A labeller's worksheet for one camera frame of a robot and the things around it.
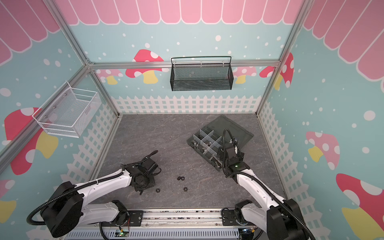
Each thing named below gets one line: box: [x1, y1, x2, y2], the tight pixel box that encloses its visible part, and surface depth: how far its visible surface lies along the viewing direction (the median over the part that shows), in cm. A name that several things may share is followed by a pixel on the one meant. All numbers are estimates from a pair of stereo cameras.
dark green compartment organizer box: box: [186, 114, 254, 172], surface depth 102 cm
